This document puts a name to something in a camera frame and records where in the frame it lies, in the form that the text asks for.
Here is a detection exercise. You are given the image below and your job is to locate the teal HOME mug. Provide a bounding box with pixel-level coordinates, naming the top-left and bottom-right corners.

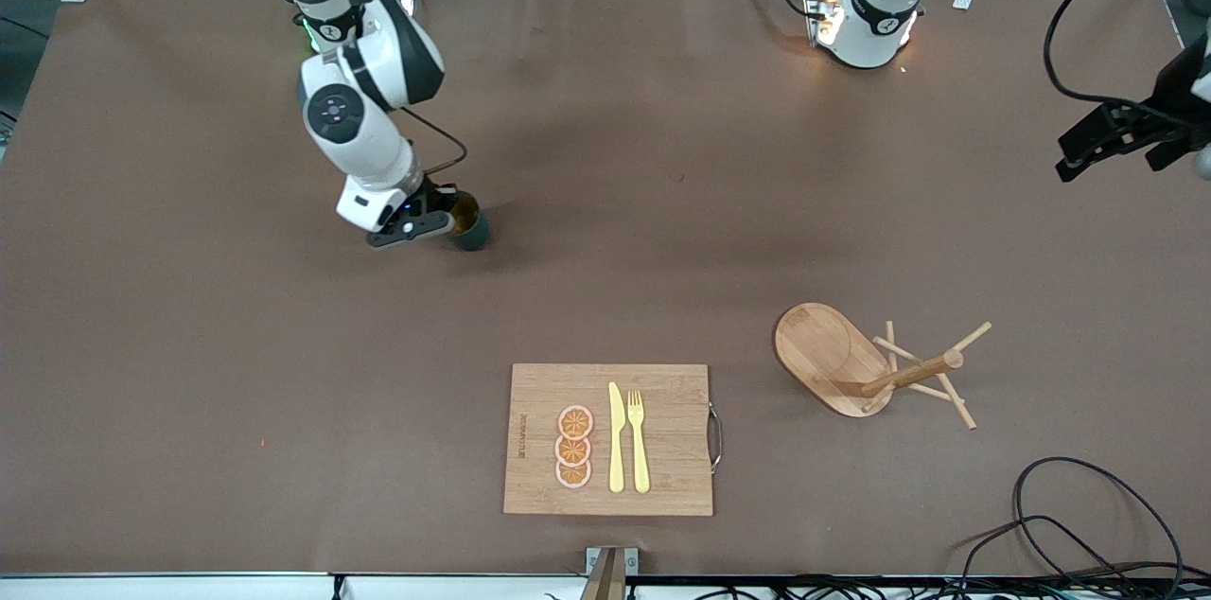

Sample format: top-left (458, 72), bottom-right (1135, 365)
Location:
top-left (445, 190), bottom-right (492, 253)

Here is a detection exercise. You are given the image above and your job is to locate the silver arm base connector block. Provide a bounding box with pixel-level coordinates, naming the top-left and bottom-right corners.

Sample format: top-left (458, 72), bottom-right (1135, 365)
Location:
top-left (804, 0), bottom-right (845, 47)

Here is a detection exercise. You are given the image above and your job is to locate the yellow plastic knife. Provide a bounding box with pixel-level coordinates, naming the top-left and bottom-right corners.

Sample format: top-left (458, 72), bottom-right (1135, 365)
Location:
top-left (607, 381), bottom-right (626, 494)

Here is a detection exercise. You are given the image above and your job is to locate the yellow plastic fork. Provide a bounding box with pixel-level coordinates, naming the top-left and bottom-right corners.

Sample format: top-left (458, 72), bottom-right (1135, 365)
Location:
top-left (627, 390), bottom-right (652, 494)

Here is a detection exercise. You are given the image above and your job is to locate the wooden mug tree stand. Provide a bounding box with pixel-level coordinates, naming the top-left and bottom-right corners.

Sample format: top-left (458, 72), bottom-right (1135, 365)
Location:
top-left (774, 302), bottom-right (994, 432)

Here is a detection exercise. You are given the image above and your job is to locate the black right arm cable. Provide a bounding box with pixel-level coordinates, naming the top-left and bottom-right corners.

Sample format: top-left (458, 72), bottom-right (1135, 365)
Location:
top-left (317, 0), bottom-right (469, 177)

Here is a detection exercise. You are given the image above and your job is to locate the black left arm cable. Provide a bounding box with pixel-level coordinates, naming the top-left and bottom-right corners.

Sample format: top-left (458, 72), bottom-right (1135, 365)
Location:
top-left (1044, 0), bottom-right (1211, 107)

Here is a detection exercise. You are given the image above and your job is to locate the bamboo cutting board with handle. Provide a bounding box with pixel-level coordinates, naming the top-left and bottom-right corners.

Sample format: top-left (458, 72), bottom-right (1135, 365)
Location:
top-left (503, 363), bottom-right (724, 518)

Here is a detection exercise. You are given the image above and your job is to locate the black looped table cable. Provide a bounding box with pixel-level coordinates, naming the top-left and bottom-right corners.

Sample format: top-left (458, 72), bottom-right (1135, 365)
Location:
top-left (960, 515), bottom-right (1146, 600)
top-left (1012, 456), bottom-right (1185, 587)

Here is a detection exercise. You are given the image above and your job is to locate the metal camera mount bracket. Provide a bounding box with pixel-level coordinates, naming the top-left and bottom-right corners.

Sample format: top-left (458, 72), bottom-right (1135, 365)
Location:
top-left (585, 546), bottom-right (640, 600)

